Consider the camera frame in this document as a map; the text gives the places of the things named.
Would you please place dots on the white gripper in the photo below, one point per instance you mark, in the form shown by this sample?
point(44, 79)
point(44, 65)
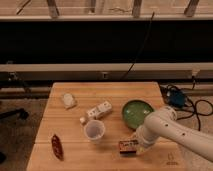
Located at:
point(140, 149)

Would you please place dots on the orange black eraser box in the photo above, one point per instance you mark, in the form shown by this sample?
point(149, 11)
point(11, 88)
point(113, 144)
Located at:
point(128, 146)

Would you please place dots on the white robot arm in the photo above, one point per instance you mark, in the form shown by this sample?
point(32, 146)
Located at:
point(162, 123)

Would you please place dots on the green ceramic bowl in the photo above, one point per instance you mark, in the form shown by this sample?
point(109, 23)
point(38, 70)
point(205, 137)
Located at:
point(134, 113)

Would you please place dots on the white ceramic cup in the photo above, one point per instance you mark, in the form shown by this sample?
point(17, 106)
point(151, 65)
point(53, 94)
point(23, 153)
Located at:
point(94, 131)

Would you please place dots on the white power strip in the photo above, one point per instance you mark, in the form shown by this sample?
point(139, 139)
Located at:
point(99, 110)

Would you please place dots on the blue device on floor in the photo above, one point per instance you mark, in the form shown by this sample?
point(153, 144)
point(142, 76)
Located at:
point(176, 98)

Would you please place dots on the small white cube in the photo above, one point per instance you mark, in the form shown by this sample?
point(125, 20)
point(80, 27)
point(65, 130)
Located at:
point(83, 120)

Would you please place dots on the dark red snack packet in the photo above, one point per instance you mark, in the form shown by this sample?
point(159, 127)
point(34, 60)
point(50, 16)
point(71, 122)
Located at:
point(57, 147)

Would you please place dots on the clear wrapped white packet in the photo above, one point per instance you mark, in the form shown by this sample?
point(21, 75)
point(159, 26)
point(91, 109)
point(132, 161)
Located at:
point(68, 100)

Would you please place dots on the black chair base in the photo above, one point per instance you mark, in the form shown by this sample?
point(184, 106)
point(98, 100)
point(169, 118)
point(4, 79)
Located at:
point(21, 113)

